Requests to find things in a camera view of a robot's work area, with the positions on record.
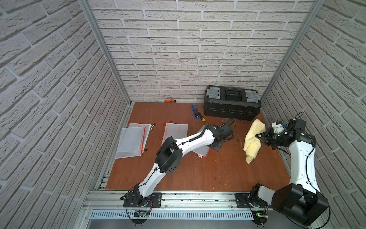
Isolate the white mesh document bag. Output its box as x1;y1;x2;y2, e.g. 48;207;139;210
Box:
128;123;153;149
162;123;188;144

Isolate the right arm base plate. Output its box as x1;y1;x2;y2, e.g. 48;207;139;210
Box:
235;193;272;209

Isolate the aluminium front rail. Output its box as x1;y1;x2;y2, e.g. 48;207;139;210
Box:
81;190;317;212

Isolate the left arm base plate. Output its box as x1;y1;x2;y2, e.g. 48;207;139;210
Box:
120;192;162;208

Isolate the orange black utility knife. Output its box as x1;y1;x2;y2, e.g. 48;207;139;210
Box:
165;99;176;103

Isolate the black plastic toolbox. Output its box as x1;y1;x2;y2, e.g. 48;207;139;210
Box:
204;85;261;121

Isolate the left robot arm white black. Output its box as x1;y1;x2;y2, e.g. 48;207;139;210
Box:
132;124;234;207

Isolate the black yellow screwdriver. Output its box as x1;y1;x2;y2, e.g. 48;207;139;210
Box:
198;112;205;122

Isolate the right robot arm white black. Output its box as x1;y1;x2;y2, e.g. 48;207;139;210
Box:
250;130;330;228

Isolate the red zipper mesh document bag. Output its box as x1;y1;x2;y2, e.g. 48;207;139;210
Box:
115;127;144;159

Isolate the yellow cleaning cloth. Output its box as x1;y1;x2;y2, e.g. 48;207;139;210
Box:
244;119;266;164

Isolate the blue tool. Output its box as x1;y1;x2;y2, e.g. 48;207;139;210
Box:
191;104;200;119

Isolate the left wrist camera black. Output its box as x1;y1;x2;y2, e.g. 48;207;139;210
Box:
219;118;236;139

